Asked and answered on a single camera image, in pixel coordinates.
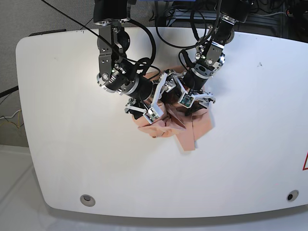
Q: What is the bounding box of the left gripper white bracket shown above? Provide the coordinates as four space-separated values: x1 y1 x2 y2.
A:
168 70 216 116

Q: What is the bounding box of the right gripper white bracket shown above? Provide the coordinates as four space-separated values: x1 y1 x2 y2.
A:
124 71 175 120

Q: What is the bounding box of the peach orange T-shirt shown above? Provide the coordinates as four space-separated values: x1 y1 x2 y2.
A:
131 64 215 153

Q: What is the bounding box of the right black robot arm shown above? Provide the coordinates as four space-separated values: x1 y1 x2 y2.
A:
93 0 177 124

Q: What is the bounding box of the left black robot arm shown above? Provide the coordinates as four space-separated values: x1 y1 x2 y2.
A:
159 0 253 116

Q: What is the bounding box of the left table grommet hole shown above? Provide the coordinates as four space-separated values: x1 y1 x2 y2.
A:
80 194 96 207

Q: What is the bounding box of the table grommet hole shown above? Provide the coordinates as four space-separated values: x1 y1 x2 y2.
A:
286 190 299 202
80 194 96 207

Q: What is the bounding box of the black bar table edge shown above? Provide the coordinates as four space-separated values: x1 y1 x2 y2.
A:
29 29 67 37

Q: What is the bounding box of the red triangle sticker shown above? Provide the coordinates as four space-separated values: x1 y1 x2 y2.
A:
302 153 308 170

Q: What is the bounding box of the black table leg left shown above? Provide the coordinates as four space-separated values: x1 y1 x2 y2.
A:
0 86 19 98

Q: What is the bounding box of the right table grommet hole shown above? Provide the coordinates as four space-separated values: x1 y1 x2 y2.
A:
286 190 299 202

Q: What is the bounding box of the black metal equipment frame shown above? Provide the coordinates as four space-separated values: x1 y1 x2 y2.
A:
152 0 308 43

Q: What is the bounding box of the yellow cable on floor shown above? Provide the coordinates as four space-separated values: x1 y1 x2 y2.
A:
0 112 23 129

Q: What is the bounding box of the white cable on floor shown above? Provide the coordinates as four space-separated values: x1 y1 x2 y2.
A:
0 109 22 120

